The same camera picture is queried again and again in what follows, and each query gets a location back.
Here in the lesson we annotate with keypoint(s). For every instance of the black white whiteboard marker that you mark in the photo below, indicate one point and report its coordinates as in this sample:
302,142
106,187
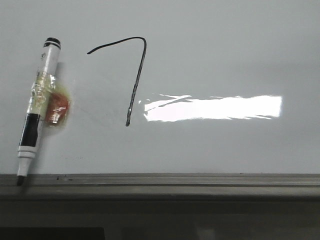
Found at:
42,88

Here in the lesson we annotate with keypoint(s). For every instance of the dark grey marker tray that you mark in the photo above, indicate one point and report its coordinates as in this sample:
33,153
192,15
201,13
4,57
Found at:
160,207

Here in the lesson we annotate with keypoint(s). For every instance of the white whiteboard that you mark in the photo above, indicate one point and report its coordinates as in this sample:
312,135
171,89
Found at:
167,86

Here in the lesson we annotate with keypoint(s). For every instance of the orange magnet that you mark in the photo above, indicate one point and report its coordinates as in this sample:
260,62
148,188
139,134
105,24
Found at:
58,108

